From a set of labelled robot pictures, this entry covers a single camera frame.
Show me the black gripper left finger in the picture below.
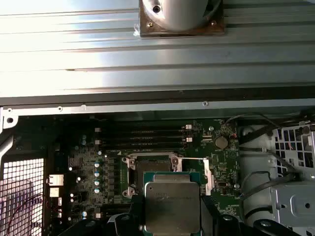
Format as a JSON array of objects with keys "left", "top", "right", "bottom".
[{"left": 58, "top": 195, "right": 146, "bottom": 236}]

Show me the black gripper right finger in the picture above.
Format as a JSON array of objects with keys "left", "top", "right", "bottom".
[{"left": 200, "top": 196, "right": 300, "bottom": 236}]

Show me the CPU with silver lid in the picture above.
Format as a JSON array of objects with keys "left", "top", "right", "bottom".
[{"left": 143, "top": 172, "right": 201, "bottom": 233}]

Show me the RAM slot with black clips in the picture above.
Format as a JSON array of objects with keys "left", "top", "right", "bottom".
[
  {"left": 100, "top": 143, "right": 185, "bottom": 149},
  {"left": 100, "top": 206, "right": 133, "bottom": 212},
  {"left": 100, "top": 131, "right": 185, "bottom": 137}
]

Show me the CPU socket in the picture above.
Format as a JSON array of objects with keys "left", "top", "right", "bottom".
[{"left": 121, "top": 153, "right": 188, "bottom": 199}]

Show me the green motherboard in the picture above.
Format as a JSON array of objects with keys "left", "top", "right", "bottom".
[{"left": 49, "top": 119, "right": 243, "bottom": 222}]

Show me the metal drive cage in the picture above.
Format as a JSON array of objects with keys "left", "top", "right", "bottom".
[{"left": 270, "top": 122, "right": 315, "bottom": 236}]

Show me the round coin battery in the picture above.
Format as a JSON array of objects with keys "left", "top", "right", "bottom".
[{"left": 215, "top": 136, "right": 227, "bottom": 149}]

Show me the black PC case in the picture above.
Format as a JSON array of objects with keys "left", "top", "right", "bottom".
[{"left": 0, "top": 88, "right": 315, "bottom": 236}]

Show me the brown square base plate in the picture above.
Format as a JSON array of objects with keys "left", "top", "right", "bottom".
[{"left": 139, "top": 0, "right": 226, "bottom": 38}]

